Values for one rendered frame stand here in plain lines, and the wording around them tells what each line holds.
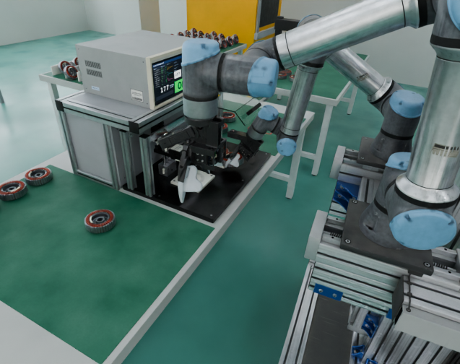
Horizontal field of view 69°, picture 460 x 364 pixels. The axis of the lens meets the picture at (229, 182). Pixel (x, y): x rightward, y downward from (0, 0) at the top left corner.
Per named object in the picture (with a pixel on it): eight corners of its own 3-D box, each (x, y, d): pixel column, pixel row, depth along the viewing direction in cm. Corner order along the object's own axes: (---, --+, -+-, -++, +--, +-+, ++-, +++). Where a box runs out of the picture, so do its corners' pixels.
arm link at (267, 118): (280, 119, 137) (262, 110, 135) (266, 138, 144) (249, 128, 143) (281, 109, 142) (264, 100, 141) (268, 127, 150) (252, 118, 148)
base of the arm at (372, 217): (414, 221, 96) (427, 193, 91) (417, 256, 84) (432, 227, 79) (360, 206, 101) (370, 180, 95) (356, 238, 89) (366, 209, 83)
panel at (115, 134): (198, 132, 199) (198, 82, 182) (120, 186, 149) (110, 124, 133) (196, 131, 199) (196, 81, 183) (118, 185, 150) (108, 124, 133)
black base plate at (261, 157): (270, 157, 183) (271, 153, 181) (213, 223, 135) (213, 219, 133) (197, 136, 199) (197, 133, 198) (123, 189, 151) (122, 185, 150)
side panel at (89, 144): (122, 187, 152) (112, 122, 135) (118, 191, 150) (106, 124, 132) (78, 170, 162) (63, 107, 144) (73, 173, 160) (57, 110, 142)
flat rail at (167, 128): (220, 99, 178) (220, 94, 177) (146, 145, 132) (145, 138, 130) (219, 99, 179) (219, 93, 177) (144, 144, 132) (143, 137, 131)
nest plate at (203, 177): (214, 177, 159) (214, 175, 158) (198, 193, 148) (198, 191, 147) (188, 168, 164) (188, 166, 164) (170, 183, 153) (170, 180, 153)
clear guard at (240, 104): (264, 109, 171) (266, 98, 168) (245, 126, 153) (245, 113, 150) (209, 97, 182) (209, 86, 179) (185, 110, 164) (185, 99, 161)
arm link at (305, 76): (341, 27, 104) (298, 160, 131) (336, 22, 113) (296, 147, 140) (305, 20, 104) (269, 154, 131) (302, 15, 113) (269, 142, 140)
